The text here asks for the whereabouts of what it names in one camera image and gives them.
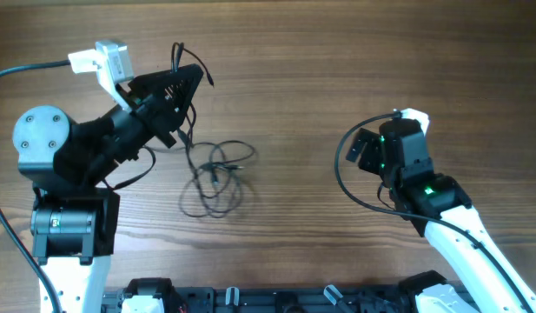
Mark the left camera black cable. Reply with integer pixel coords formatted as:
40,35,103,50
0,59,73,313

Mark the black usb cable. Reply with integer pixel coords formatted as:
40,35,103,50
139,41,257,219

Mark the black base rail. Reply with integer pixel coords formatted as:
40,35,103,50
102,277,473,313

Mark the right camera black cable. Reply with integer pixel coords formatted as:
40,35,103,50
334,111,536,313

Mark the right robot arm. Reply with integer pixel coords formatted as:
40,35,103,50
338,112,536,312

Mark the camera black cable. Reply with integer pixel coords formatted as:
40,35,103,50
334,111,536,313
0,59,73,313

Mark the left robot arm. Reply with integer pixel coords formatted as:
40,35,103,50
13,63,211,312

